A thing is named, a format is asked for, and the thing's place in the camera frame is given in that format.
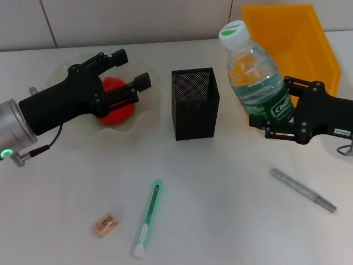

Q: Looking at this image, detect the black mesh pen holder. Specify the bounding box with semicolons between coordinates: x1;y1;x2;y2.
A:
171;67;221;141

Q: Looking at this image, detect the green glass fruit plate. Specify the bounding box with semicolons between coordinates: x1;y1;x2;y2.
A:
44;51;163;136

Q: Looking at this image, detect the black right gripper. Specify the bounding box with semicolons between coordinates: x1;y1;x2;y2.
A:
248;76;353;146

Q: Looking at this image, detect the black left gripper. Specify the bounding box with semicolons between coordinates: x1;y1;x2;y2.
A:
18;49;153;136

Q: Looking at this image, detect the clear water bottle green label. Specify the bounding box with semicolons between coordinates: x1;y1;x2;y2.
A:
218;19;296;123

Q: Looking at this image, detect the green utility knife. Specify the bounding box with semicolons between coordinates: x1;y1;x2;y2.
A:
130;179;164;259

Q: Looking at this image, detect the grey glitter pen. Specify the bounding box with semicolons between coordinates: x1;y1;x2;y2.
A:
270;168;338;214

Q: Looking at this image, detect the right gripper cable with plug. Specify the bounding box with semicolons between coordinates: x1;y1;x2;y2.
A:
336;136;353;157

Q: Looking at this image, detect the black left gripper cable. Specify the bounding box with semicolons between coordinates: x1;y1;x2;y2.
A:
12;123;63;168

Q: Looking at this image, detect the yellow plastic bin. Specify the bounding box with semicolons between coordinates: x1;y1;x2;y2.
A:
242;3;343;98

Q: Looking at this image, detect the red-orange knitted orange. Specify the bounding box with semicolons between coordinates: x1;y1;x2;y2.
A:
95;76;136;126

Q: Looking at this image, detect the tan eraser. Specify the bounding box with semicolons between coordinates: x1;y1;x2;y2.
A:
90;212;120;238

